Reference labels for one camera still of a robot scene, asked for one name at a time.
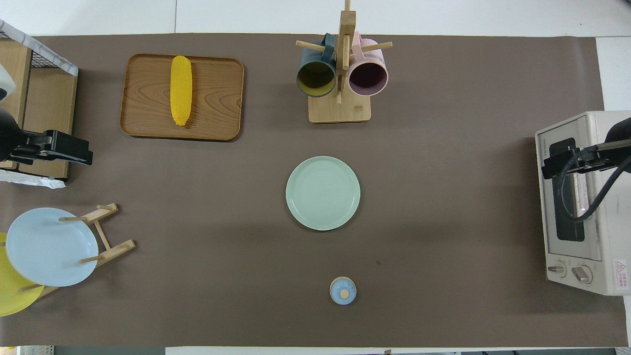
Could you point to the brown wooden tray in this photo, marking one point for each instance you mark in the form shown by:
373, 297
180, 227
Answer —
217, 98

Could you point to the brown table mat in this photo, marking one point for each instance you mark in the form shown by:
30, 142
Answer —
222, 222

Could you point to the oven door with glass window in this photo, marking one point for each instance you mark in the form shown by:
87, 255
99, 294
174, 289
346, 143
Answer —
589, 236

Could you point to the wooden plate rack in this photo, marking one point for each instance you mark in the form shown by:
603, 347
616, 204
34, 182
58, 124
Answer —
111, 249

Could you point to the dark blue mug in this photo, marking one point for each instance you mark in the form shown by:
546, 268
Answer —
315, 79

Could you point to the yellow plate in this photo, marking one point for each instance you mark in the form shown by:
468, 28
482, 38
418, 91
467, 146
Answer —
12, 296

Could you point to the pink mug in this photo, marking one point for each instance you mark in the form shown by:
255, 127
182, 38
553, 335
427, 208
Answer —
368, 79

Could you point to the light green plate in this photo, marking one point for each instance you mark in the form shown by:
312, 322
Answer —
323, 193

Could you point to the yellow corn cob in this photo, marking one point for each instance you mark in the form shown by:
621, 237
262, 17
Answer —
181, 91

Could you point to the beige toaster oven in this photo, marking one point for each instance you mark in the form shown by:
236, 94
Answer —
613, 236

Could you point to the light blue plate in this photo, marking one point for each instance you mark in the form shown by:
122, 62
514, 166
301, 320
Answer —
49, 246

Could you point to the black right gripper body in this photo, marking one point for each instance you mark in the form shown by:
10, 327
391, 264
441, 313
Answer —
618, 148

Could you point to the beige oven knob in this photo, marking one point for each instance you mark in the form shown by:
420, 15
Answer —
582, 275
557, 269

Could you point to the wooden mug tree stand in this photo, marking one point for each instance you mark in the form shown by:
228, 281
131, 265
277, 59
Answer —
340, 109

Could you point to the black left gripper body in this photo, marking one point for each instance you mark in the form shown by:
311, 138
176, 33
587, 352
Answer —
11, 138

